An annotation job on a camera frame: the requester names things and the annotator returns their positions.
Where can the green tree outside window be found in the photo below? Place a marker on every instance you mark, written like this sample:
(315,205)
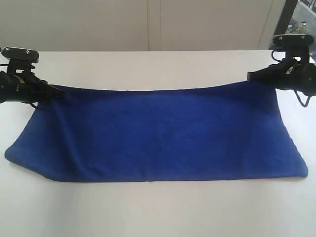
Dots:
(297,28)

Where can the blue microfiber cloth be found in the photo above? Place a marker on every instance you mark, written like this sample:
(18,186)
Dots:
(227,132)

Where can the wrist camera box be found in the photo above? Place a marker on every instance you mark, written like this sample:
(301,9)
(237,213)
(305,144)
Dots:
(20,54)
(292,40)

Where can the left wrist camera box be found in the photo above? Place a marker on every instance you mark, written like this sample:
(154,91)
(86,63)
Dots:
(20,54)

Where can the black window frame post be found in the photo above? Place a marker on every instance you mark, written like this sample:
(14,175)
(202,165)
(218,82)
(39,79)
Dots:
(279,16)

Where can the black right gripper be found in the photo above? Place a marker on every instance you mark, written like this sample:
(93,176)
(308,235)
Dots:
(294,70)

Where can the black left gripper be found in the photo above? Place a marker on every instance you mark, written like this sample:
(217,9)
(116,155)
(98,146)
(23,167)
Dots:
(19,84)

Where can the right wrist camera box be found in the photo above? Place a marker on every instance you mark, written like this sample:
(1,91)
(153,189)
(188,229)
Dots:
(292,40)

